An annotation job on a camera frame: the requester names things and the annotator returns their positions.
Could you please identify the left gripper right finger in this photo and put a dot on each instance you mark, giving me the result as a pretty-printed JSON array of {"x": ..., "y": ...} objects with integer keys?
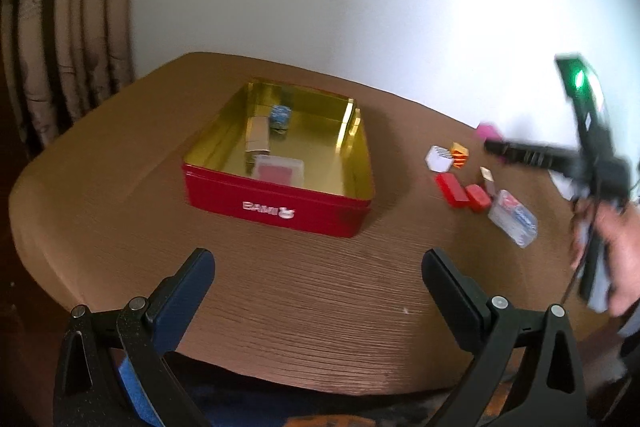
[{"x": 548, "y": 388}]

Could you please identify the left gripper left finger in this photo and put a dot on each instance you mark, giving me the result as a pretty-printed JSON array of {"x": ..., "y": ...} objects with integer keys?
[{"x": 112, "y": 369}]

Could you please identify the dental floss plastic box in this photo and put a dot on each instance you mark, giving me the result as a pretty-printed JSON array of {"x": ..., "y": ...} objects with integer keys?
[{"x": 514, "y": 219}]

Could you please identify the small red block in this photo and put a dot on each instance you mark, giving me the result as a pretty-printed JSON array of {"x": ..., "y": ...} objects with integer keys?
[{"x": 479, "y": 200}]

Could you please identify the pink rectangular block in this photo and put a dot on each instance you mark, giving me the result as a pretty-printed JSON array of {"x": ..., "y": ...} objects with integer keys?
[{"x": 487, "y": 131}]

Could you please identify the red rectangular block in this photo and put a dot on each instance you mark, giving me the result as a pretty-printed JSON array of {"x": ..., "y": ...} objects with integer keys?
[{"x": 452, "y": 191}]

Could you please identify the clear box with pink insert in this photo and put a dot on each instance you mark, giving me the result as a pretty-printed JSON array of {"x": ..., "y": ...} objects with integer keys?
[{"x": 279, "y": 170}]

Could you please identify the long beige wooden block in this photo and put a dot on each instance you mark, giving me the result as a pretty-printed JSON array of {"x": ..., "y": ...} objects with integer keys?
[{"x": 257, "y": 136}]

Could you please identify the blue patterned small block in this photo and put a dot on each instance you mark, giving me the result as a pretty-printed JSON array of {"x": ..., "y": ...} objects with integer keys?
[{"x": 279, "y": 118}]

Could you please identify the person's right hand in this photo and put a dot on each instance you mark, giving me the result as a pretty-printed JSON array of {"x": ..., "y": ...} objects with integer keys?
[{"x": 620, "y": 230}]

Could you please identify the small brown wooden block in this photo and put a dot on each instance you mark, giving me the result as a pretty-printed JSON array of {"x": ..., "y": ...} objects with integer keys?
[{"x": 488, "y": 182}]

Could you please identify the yellow orange striped cube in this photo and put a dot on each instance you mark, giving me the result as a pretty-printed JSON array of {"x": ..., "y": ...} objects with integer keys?
[{"x": 459, "y": 155}]

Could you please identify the red gold tin box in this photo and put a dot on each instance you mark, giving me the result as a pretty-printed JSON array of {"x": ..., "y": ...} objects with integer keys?
[{"x": 289, "y": 156}]

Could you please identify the beige patterned curtain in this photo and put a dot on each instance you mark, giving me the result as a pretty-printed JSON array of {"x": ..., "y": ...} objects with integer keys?
[{"x": 61, "y": 59}]

